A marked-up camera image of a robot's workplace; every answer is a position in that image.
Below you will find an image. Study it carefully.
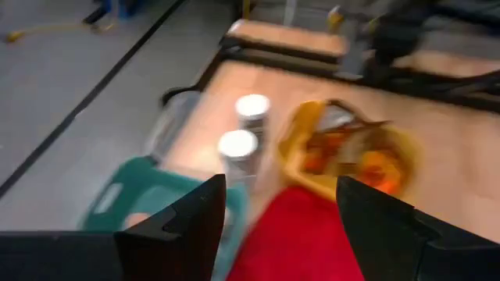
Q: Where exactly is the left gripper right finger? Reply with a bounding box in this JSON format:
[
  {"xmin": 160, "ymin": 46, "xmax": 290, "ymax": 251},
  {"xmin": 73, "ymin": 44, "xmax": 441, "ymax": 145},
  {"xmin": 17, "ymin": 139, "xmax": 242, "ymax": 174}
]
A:
[{"xmin": 335, "ymin": 175, "xmax": 500, "ymax": 281}]

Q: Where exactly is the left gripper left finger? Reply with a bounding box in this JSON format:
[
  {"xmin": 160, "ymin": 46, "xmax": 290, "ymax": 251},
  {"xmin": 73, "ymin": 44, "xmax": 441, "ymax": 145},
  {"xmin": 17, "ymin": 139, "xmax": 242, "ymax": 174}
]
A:
[{"xmin": 0, "ymin": 174, "xmax": 227, "ymax": 281}]

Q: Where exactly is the brown pouch with orange picture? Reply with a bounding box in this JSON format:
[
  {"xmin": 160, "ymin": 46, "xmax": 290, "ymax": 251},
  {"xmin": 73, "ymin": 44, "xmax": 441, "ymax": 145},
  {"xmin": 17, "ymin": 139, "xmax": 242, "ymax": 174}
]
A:
[{"xmin": 351, "ymin": 148, "xmax": 403, "ymax": 194}]

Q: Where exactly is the brown pouch with white label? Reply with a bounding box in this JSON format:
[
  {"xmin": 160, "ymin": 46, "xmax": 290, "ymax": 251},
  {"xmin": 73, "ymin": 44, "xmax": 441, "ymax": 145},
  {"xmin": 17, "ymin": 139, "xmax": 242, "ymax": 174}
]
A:
[{"xmin": 316, "ymin": 99, "xmax": 391, "ymax": 136}]

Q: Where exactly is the white-lidded spice jar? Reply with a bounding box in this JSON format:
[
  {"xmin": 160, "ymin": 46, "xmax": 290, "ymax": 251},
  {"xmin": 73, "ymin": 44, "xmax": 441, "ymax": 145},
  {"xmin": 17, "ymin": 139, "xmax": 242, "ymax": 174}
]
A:
[
  {"xmin": 217, "ymin": 130, "xmax": 259, "ymax": 188},
  {"xmin": 234, "ymin": 93, "xmax": 271, "ymax": 137}
]

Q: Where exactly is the teal plastic bin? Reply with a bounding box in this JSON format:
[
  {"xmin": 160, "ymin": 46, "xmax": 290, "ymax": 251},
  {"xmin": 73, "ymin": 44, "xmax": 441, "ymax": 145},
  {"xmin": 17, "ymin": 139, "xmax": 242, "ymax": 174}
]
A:
[{"xmin": 77, "ymin": 155, "xmax": 251, "ymax": 281}]

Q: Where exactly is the red cloth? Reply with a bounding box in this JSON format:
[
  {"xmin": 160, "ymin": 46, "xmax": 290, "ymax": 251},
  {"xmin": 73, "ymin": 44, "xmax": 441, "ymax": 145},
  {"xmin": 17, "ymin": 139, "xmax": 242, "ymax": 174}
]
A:
[{"xmin": 226, "ymin": 185, "xmax": 366, "ymax": 281}]

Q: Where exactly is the small clear plastic bin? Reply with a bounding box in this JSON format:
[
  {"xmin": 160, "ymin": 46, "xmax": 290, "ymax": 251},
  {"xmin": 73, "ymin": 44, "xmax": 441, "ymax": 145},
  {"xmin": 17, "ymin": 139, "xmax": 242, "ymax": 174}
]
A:
[{"xmin": 144, "ymin": 90, "xmax": 204, "ymax": 161}]

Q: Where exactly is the yellow plastic bin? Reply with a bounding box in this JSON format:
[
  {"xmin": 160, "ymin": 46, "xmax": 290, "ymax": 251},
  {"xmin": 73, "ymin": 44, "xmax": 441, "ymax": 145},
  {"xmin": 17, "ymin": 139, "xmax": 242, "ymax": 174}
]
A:
[{"xmin": 277, "ymin": 99, "xmax": 425, "ymax": 202}]

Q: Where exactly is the blue box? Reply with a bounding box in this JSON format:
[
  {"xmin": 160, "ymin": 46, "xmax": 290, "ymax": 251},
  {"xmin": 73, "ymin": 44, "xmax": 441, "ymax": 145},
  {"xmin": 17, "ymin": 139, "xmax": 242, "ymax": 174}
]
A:
[{"xmin": 99, "ymin": 0, "xmax": 145, "ymax": 20}]

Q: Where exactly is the yellow floor cable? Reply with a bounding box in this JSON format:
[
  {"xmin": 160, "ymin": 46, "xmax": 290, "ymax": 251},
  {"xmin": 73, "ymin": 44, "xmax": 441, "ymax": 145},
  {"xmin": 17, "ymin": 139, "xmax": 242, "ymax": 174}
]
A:
[{"xmin": 5, "ymin": 21, "xmax": 118, "ymax": 44}]

